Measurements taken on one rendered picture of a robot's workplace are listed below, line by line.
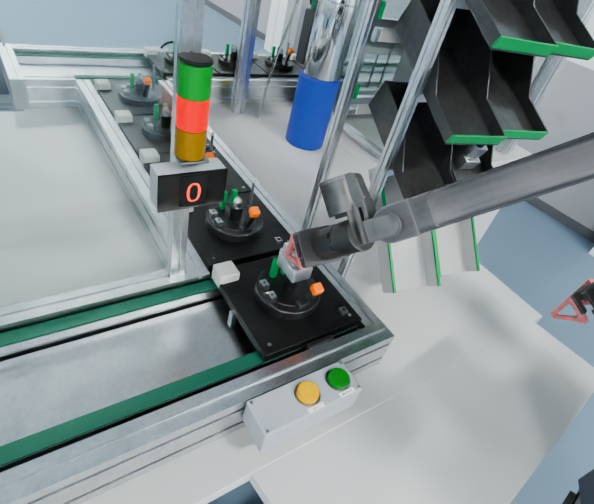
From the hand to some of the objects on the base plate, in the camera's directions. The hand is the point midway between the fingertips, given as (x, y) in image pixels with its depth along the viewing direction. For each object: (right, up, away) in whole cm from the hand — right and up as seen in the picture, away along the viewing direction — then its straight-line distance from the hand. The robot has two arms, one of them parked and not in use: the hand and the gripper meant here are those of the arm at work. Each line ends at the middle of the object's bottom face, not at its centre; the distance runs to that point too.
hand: (298, 252), depth 86 cm
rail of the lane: (-20, -32, -9) cm, 39 cm away
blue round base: (+3, +45, +92) cm, 103 cm away
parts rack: (+18, -2, +41) cm, 45 cm away
